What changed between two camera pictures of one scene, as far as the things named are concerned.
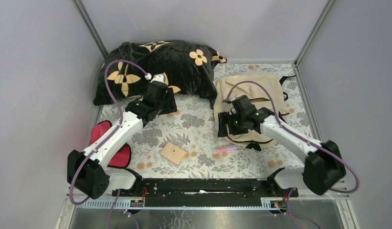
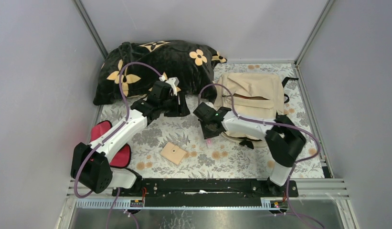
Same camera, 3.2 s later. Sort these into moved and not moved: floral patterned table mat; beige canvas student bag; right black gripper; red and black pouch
Moved: right black gripper
Not moved: beige canvas student bag; red and black pouch; floral patterned table mat
